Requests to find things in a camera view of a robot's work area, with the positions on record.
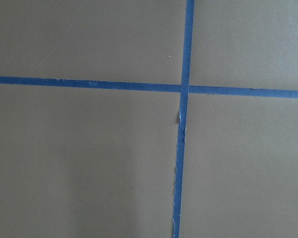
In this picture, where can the blue tape strip lengthwise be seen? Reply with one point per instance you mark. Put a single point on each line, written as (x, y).
(183, 105)

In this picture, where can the blue tape strip crosswise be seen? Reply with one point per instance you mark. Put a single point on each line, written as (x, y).
(193, 89)

